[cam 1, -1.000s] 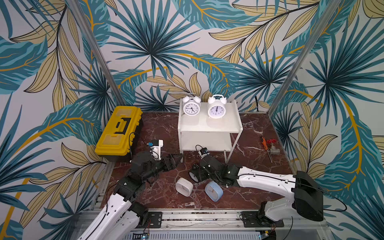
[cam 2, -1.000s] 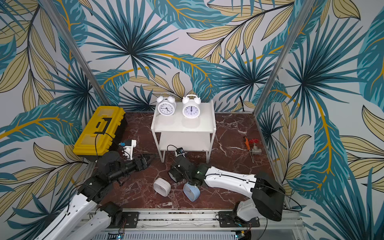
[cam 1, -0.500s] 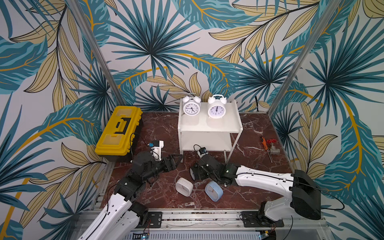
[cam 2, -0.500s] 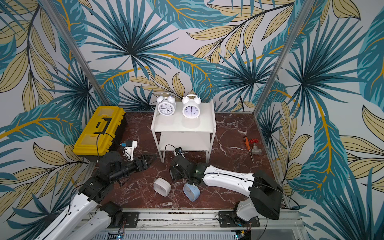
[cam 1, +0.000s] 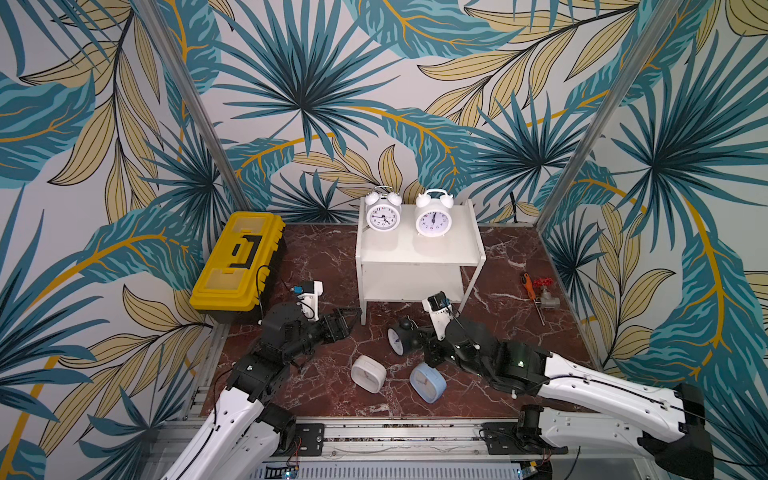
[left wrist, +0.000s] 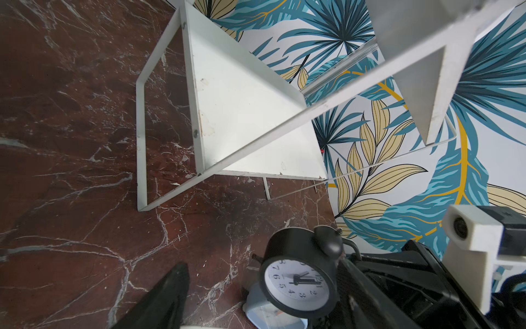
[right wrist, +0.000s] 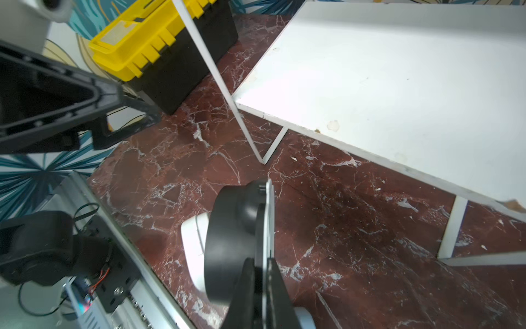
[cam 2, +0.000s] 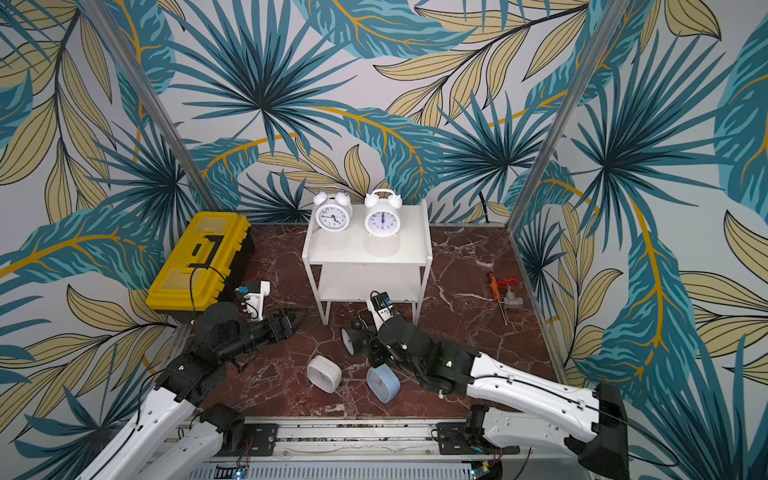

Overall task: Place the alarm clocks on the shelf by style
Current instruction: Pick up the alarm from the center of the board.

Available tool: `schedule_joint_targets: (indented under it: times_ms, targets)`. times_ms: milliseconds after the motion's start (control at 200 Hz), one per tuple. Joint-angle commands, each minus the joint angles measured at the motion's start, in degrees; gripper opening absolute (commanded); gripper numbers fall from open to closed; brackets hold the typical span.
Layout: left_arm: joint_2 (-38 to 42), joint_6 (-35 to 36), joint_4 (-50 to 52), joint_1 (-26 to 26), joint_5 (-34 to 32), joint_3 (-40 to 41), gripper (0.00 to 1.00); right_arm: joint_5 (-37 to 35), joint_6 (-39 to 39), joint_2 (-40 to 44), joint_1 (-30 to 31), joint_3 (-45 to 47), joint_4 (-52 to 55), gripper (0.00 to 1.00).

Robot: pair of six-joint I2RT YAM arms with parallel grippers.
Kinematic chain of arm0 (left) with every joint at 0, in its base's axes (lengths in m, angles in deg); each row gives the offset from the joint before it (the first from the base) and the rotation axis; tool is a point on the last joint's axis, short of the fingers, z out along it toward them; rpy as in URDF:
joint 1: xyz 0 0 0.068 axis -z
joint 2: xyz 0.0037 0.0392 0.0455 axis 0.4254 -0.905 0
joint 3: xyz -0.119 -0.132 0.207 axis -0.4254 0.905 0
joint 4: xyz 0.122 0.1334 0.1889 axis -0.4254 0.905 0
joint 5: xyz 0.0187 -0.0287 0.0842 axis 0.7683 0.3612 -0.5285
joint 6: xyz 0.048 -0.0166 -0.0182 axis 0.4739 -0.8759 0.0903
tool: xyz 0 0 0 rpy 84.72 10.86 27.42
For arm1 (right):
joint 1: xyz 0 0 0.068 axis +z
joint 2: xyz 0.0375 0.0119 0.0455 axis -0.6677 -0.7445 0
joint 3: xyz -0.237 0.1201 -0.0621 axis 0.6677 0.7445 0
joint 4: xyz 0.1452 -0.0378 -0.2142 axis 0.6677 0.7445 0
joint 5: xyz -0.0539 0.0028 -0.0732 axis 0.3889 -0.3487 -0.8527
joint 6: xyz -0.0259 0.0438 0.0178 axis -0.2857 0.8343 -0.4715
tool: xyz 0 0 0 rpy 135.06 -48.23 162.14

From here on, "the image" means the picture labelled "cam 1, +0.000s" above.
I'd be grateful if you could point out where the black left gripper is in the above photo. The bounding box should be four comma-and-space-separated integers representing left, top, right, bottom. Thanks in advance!
283, 306, 362, 363

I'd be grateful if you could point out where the black twin-bell alarm clock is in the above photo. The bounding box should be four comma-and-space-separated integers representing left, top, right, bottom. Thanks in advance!
387, 317, 416, 356

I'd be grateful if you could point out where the white metal twin-bell clock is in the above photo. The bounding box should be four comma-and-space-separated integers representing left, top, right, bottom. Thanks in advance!
364, 191, 403, 232

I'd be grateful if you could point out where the white plastic twin-bell clock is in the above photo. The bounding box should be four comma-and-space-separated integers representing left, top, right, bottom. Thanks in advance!
414, 188, 455, 238

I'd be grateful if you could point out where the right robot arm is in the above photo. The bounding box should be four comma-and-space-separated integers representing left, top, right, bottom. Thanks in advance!
388, 318, 714, 479

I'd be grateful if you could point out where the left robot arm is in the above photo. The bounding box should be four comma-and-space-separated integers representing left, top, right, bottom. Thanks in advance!
162, 302, 362, 479

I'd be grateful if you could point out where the blue square alarm clock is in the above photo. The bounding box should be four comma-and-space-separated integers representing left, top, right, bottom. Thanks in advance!
409, 362, 447, 404

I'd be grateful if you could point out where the white square alarm clock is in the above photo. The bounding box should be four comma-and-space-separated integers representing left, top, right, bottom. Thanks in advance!
350, 355, 387, 394

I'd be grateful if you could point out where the white two-tier shelf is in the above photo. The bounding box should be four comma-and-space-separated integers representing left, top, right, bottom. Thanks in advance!
355, 201, 486, 325

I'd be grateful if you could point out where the yellow black toolbox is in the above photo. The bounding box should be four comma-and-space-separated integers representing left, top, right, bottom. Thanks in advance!
190, 212, 287, 324

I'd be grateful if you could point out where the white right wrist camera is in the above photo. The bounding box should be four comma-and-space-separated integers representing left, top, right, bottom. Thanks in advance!
422, 291, 454, 341

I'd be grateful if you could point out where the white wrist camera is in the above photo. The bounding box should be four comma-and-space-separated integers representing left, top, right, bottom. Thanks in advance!
292, 280, 324, 322
422, 291, 454, 341

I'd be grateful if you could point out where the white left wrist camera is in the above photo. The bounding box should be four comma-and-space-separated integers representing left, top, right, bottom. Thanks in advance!
292, 280, 324, 322

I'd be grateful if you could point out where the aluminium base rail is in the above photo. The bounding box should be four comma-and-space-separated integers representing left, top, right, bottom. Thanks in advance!
143, 416, 667, 480

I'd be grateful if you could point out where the orange handled screwdriver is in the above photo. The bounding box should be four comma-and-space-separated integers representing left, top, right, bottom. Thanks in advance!
521, 272, 545, 325

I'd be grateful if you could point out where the metal valve red handle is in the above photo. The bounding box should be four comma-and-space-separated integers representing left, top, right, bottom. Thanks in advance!
534, 277, 561, 310

